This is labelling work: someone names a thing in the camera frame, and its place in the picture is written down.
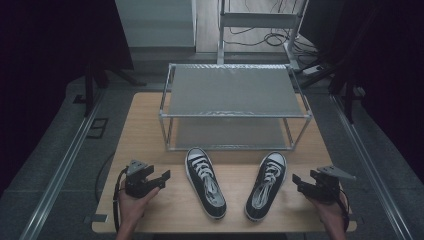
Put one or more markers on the white cabinet panel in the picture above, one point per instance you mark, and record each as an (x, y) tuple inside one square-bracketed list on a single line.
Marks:
[(155, 23)]

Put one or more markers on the white power strip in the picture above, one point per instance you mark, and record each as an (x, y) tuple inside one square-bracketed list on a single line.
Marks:
[(312, 69)]

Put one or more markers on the grey two-tier shoe rack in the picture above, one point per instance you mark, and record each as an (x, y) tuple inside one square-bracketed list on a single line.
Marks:
[(233, 90)]

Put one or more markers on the black floor frame plate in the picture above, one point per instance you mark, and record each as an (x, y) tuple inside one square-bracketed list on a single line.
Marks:
[(89, 135)]

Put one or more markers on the person's right hand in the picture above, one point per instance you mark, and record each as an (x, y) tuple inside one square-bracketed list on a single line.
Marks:
[(331, 215)]

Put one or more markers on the black tripod stand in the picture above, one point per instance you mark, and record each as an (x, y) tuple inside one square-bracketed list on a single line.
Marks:
[(348, 96), (89, 90)]

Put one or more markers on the white metal stand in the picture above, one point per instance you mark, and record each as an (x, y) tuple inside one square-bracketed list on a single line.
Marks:
[(258, 20)]

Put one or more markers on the black canvas sneaker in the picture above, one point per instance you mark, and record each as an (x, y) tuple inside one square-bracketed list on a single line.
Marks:
[(213, 197), (258, 205)]

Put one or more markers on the small black floor plate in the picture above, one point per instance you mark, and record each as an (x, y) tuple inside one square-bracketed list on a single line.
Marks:
[(79, 99)]

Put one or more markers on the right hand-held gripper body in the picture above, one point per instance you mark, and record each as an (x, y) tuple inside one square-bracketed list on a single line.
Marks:
[(325, 188)]

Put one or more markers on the grey metal floor rail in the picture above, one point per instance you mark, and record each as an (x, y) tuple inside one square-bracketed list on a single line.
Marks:
[(370, 166), (60, 173)]

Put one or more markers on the person's left hand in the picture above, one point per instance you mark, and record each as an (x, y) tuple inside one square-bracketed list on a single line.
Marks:
[(131, 210)]

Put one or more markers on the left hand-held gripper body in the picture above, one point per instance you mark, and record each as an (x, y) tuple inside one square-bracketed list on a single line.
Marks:
[(138, 185)]

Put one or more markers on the dark curtain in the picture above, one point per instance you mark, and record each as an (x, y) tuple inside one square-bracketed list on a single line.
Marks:
[(50, 66), (393, 66)]

